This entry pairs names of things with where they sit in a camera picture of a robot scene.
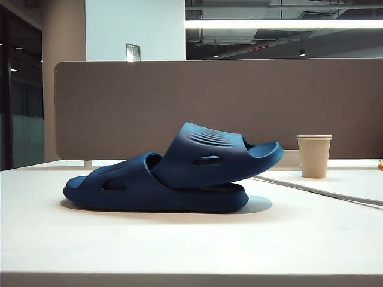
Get brown desk partition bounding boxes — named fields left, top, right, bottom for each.
left=53, top=58, right=383, bottom=161

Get ceiling light strip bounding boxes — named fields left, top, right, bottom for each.
left=184, top=18, right=383, bottom=30

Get grey metal rail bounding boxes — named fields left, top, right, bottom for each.
left=254, top=175, right=383, bottom=207

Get dark glass door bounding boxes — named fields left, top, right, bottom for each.
left=0, top=4, right=44, bottom=171

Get metal wall plate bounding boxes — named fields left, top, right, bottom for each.
left=125, top=42, right=141, bottom=63

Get blue rubber slipper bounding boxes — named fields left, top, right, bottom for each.
left=152, top=121, right=285, bottom=190
left=62, top=151, right=250, bottom=213

